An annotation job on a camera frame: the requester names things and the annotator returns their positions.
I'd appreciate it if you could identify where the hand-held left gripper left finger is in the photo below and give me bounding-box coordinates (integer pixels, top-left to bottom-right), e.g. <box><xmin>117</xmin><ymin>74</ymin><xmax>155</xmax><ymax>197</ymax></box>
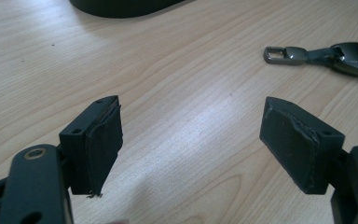
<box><xmin>58</xmin><ymin>94</ymin><xmax>124</xmax><ymax>199</ymax></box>

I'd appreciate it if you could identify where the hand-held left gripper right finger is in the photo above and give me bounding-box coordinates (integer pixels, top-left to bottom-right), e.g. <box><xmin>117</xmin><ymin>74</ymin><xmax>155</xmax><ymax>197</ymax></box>
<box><xmin>259</xmin><ymin>96</ymin><xmax>346</xmax><ymax>195</ymax></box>

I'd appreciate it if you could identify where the black car key fob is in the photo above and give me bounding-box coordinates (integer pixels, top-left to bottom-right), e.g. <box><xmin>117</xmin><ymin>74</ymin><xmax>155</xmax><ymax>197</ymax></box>
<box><xmin>263</xmin><ymin>41</ymin><xmax>358</xmax><ymax>80</ymax></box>

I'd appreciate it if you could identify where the black round base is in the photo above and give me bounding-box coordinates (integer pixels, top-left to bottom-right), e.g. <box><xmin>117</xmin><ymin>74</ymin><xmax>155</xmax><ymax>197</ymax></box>
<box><xmin>69</xmin><ymin>0</ymin><xmax>187</xmax><ymax>19</ymax></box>

